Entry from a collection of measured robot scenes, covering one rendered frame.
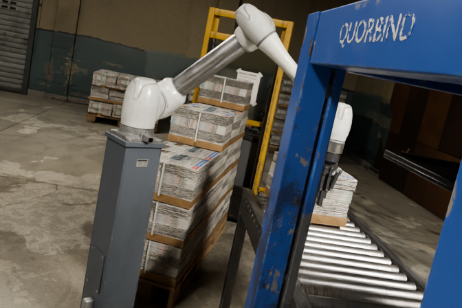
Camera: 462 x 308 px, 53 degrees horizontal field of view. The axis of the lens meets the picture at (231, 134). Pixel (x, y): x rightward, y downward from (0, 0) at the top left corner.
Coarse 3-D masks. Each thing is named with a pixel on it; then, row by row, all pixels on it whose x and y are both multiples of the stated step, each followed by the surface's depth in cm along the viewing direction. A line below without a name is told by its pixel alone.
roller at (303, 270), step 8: (304, 272) 155; (312, 272) 156; (320, 272) 156; (328, 272) 157; (336, 272) 158; (344, 272) 159; (352, 280) 157; (360, 280) 158; (368, 280) 158; (376, 280) 159; (384, 280) 160; (392, 280) 160; (400, 280) 162; (408, 288) 160
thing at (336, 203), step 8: (344, 176) 206; (336, 184) 202; (344, 184) 203; (352, 184) 204; (328, 192) 203; (336, 192) 204; (344, 192) 205; (328, 200) 204; (336, 200) 205; (344, 200) 205; (320, 208) 204; (328, 208) 205; (336, 208) 205; (344, 208) 206; (336, 216) 206; (344, 216) 206
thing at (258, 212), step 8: (248, 192) 234; (248, 200) 222; (256, 200) 223; (240, 208) 240; (248, 208) 219; (256, 208) 210; (248, 216) 216; (256, 216) 200; (248, 224) 213; (256, 224) 196; (248, 232) 209; (256, 232) 193; (256, 240) 191; (256, 248) 188; (296, 280) 145; (296, 288) 140; (296, 296) 135; (304, 296) 136; (296, 304) 130; (304, 304) 131
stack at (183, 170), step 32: (160, 160) 252; (192, 160) 267; (224, 160) 330; (160, 192) 254; (192, 192) 250; (224, 192) 355; (160, 224) 255; (192, 224) 269; (160, 256) 258; (192, 256) 288; (160, 288) 282
